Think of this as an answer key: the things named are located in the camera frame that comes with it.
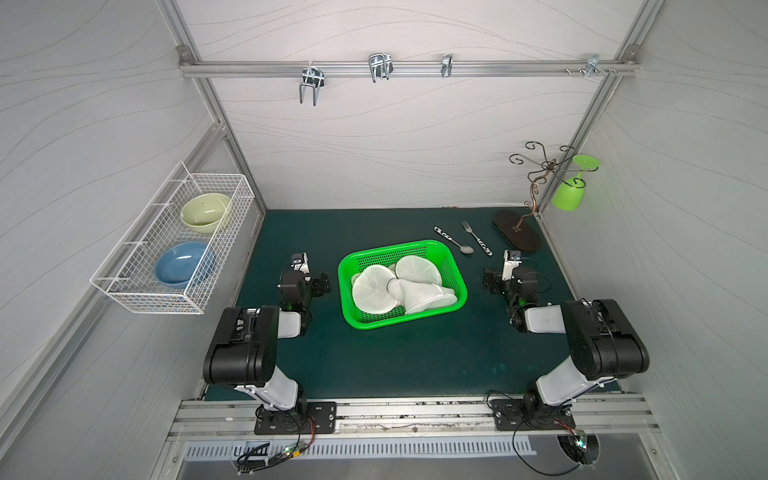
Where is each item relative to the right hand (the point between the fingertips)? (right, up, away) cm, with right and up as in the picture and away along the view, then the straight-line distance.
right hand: (504, 267), depth 96 cm
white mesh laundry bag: (-30, -6, -15) cm, 34 cm away
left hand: (-63, -1, -1) cm, 63 cm away
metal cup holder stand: (+12, +12, +16) cm, 24 cm away
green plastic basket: (-22, +5, +3) cm, 23 cm away
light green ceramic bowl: (-84, +16, -22) cm, 88 cm away
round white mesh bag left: (-44, -7, -2) cm, 44 cm away
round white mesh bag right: (-28, -1, +3) cm, 28 cm away
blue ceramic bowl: (-84, +4, -31) cm, 90 cm away
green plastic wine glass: (+21, +23, -1) cm, 31 cm away
